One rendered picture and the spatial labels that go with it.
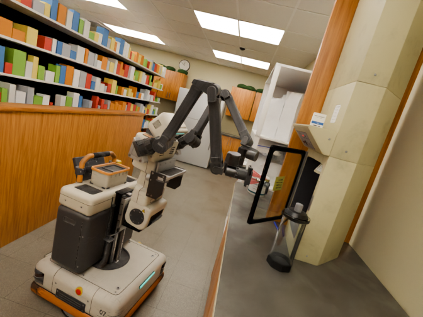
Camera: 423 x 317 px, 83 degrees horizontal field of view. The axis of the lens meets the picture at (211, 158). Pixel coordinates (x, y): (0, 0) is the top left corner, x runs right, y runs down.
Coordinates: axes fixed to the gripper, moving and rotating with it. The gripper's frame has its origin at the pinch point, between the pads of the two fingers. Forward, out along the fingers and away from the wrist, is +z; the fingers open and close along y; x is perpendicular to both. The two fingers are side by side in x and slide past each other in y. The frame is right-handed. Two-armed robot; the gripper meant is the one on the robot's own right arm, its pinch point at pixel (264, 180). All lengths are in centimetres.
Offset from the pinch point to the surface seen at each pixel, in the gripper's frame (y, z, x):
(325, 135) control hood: 28.3, 15.5, -19.4
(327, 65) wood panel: 64, 17, 17
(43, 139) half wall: -29, -177, 61
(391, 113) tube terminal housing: 44, 41, -9
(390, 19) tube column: 73, 24, -20
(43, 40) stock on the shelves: 55, -228, 106
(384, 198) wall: 5, 62, 9
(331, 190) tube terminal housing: 7.2, 24.6, -19.2
